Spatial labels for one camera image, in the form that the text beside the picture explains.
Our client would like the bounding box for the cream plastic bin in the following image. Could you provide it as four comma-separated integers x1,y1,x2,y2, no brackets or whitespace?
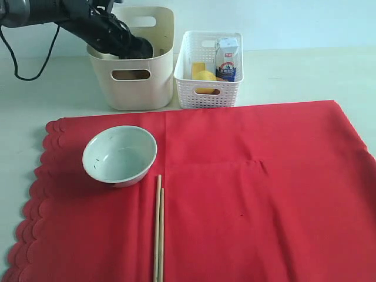
87,6,174,110

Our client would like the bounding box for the yellow lemon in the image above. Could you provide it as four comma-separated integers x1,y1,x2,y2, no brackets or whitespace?
192,70,217,95

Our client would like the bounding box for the brown wooden plate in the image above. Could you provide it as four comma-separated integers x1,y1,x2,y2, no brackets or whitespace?
112,69,150,80

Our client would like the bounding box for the wooden chopstick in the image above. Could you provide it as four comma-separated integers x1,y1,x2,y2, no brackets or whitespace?
158,188,165,282
152,174,162,282

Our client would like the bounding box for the white lattice plastic basket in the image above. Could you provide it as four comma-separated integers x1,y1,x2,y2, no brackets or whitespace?
174,31,244,109

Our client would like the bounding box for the red scalloped tablecloth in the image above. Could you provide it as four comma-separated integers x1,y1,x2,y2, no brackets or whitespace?
3,100,375,281

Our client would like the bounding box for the white ceramic bowl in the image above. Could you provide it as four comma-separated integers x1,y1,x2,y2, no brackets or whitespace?
82,125,158,187

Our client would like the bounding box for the small milk carton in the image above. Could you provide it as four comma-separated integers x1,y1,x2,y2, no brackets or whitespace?
215,37,239,82

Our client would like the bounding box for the fried chicken nugget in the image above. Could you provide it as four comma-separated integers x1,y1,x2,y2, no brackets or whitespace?
213,77,226,95

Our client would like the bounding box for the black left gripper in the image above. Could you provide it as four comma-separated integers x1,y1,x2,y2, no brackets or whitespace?
58,1,154,59

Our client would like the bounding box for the yellow cheese wedge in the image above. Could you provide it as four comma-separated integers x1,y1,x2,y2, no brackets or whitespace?
191,62,206,79

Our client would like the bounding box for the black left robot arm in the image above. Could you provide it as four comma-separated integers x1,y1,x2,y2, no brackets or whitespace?
1,0,154,82

